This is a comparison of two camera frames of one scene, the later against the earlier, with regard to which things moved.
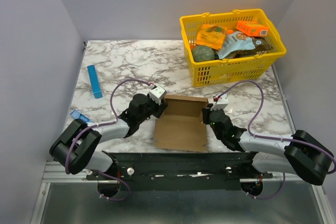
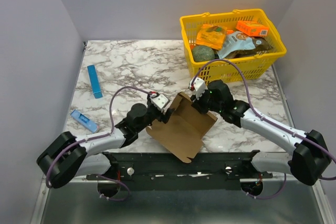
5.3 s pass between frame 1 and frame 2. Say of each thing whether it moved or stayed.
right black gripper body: moved
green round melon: stayed
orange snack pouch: stayed
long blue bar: stayed
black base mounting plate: stayed
